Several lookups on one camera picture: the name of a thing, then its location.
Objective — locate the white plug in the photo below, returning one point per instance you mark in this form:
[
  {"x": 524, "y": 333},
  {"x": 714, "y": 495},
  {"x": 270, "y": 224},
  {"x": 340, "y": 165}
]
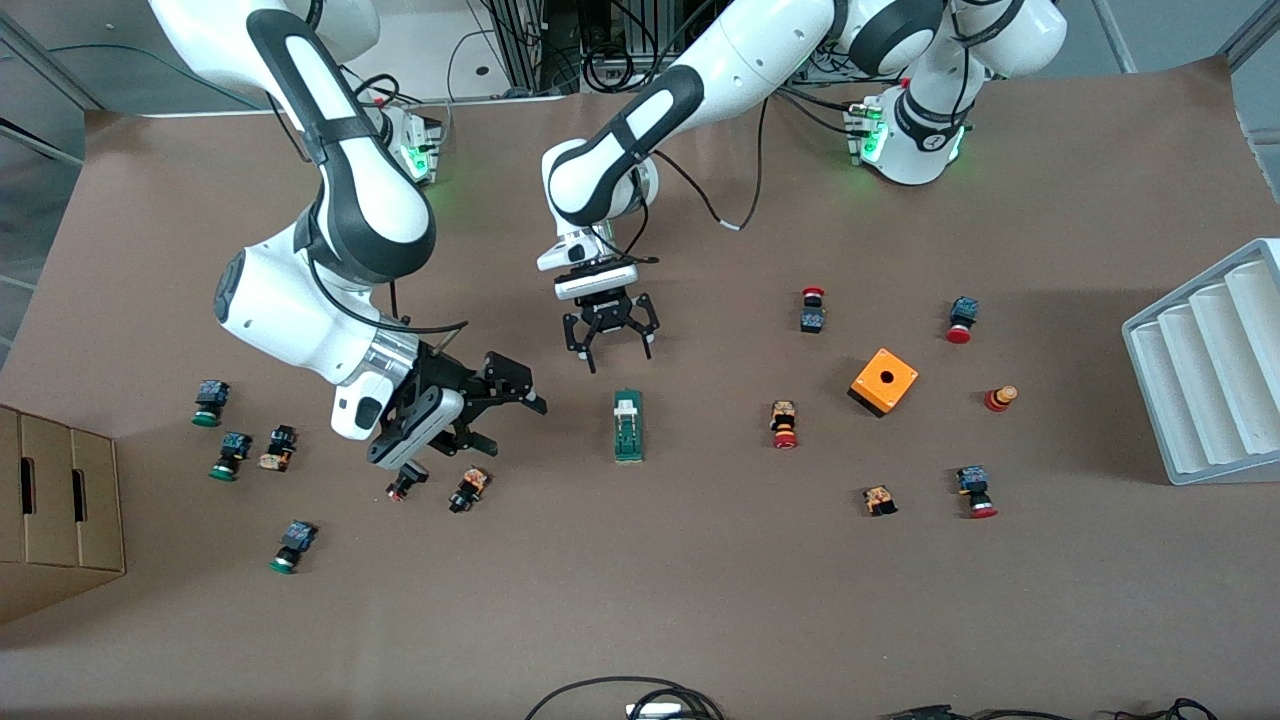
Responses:
[{"x": 655, "y": 711}]

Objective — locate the white panel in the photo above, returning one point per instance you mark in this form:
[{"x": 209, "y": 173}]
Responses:
[{"x": 450, "y": 50}]

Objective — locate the red push button switch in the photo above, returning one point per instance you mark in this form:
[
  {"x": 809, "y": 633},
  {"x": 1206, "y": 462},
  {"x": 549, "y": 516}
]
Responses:
[
  {"x": 812, "y": 320},
  {"x": 964, "y": 310},
  {"x": 972, "y": 480}
]

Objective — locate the aluminium equipment rack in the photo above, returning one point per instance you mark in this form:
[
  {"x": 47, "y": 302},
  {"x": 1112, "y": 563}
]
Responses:
[{"x": 525, "y": 40}]

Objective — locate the orange button enclosure box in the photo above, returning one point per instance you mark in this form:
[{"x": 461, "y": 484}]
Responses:
[{"x": 890, "y": 378}]

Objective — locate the red emergency stop button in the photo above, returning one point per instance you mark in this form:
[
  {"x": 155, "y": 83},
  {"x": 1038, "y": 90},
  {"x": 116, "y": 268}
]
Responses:
[{"x": 784, "y": 415}]

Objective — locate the brown cardboard box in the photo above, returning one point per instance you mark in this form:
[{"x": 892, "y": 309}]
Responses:
[{"x": 60, "y": 520}]

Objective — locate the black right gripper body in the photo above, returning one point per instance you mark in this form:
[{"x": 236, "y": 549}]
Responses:
[{"x": 449, "y": 373}]

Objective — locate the orange black contact block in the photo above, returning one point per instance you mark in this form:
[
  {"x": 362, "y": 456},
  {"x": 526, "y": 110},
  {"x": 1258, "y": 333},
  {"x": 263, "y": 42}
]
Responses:
[{"x": 880, "y": 498}]

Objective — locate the grey ribbed tray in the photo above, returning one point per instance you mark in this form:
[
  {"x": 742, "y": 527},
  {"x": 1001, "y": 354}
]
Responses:
[{"x": 1210, "y": 380}]

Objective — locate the grey metal bar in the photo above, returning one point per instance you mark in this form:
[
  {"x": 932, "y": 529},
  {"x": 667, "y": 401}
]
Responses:
[{"x": 1113, "y": 35}]

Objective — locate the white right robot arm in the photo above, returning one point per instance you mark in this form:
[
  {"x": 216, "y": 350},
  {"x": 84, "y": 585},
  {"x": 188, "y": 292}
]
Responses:
[{"x": 320, "y": 260}]

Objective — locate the red orange stop button head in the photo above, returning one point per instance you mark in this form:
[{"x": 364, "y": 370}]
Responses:
[{"x": 998, "y": 400}]

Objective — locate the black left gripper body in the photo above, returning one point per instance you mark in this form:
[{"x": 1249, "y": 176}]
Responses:
[{"x": 609, "y": 311}]

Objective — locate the green push button switch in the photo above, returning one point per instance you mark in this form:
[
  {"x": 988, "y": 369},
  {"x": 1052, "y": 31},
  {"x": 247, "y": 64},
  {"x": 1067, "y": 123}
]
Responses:
[
  {"x": 235, "y": 445},
  {"x": 298, "y": 538},
  {"x": 210, "y": 395}
]

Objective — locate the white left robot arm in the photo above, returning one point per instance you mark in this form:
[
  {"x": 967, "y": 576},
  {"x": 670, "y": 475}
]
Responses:
[{"x": 700, "y": 90}]

